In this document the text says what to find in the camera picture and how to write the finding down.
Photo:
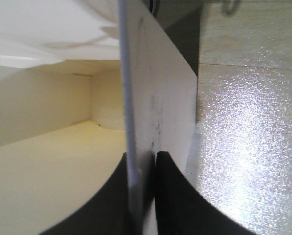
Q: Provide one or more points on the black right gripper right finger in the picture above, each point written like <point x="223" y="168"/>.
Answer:
<point x="181" y="210"/>

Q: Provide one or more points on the white plastic trash bin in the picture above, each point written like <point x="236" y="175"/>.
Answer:
<point x="81" y="83"/>

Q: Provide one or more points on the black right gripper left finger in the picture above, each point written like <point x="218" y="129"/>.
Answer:
<point x="106" y="213"/>

